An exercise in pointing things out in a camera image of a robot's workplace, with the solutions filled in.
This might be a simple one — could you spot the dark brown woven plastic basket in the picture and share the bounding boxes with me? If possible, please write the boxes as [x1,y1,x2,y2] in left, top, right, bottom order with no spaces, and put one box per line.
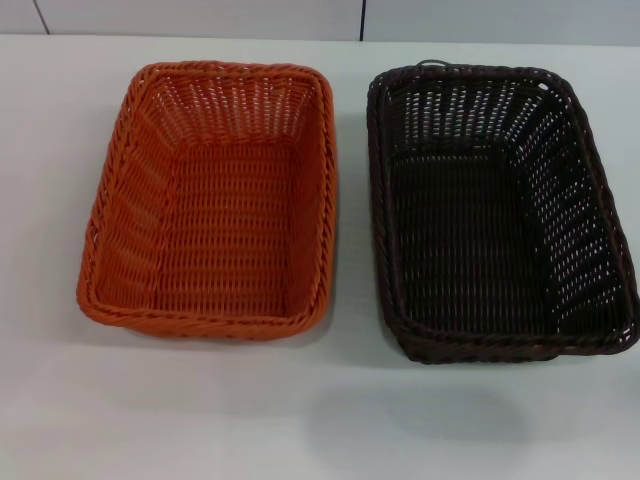
[366,59,640,366]

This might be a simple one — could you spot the orange woven plastic basket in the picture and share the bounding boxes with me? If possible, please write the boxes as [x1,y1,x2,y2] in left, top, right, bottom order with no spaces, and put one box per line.
[74,60,341,342]

